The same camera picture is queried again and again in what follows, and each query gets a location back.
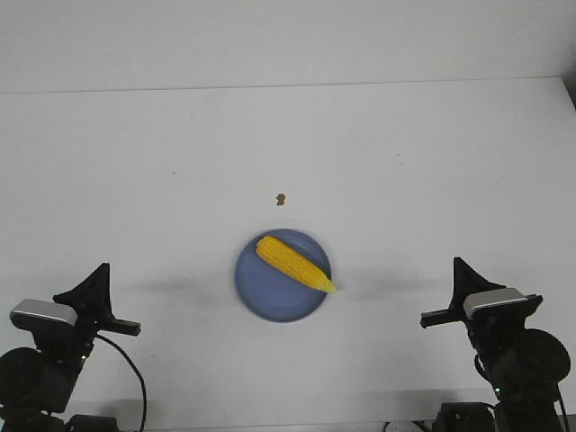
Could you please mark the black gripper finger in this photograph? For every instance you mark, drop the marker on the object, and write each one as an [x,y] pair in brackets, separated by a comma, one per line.
[466,282]
[91,298]

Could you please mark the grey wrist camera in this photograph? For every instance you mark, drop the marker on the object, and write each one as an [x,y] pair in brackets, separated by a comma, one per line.
[33,315]
[476,303]

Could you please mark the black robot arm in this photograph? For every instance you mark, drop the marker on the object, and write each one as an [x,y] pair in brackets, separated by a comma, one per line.
[37,382]
[523,366]

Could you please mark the blue round plate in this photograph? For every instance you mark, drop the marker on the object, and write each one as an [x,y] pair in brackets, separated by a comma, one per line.
[270,294]

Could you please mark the yellow corn cob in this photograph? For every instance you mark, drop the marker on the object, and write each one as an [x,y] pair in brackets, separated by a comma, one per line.
[291,263]

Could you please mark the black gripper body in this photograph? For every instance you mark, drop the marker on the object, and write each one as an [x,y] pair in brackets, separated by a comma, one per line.
[109,323]
[514,311]

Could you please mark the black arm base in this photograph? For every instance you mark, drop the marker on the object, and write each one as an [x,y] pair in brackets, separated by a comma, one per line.
[464,417]
[91,423]

